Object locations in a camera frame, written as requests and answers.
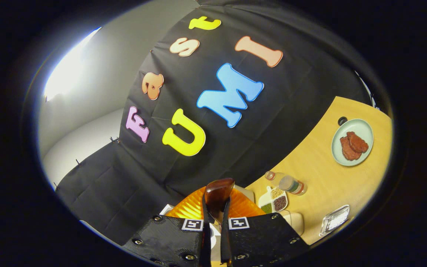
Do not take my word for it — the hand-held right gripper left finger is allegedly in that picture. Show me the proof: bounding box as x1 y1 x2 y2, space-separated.
123 187 212 267

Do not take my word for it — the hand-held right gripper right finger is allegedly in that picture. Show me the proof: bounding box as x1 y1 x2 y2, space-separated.
219 187 310 266

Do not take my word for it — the white rice cooker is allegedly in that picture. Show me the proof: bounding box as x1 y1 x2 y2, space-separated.
160 203 221 262

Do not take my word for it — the brown wooden spoon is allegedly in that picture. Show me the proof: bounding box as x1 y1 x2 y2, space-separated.
203 178 235 223

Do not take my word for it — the clear glass chopstick holder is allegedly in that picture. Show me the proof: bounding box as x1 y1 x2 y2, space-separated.
319 205 350 237

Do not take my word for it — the white divided dish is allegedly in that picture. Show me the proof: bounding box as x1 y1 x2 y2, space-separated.
258 186 289 214

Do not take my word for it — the white toaster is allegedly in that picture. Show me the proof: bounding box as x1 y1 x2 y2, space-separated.
232 184 255 204

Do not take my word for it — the clear plastic bottle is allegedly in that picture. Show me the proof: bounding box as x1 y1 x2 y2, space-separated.
265 171 307 196

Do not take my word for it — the red meat slice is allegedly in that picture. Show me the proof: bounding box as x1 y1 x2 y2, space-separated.
346 131 369 153
340 136 362 161

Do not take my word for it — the pale green plate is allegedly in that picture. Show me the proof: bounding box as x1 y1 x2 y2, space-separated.
331 119 374 167

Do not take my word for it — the black backdrop cloth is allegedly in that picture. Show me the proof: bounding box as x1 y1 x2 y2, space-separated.
54 0 392 247

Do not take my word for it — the large ceiling light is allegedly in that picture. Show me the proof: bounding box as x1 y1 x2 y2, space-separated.
44 27 102 101

